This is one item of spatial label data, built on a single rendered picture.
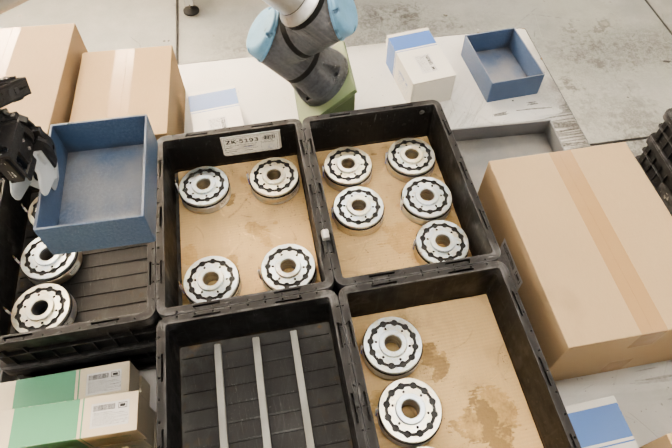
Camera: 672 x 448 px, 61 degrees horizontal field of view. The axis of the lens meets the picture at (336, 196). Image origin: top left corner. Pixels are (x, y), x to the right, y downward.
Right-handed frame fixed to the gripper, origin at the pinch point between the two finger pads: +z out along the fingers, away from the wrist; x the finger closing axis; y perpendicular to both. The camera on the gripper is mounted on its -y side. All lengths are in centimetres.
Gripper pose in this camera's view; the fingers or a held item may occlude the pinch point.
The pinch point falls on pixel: (47, 180)
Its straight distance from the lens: 95.3
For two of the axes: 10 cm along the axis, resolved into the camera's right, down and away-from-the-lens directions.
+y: 1.4, 8.1, -5.7
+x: 9.9, -1.7, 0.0
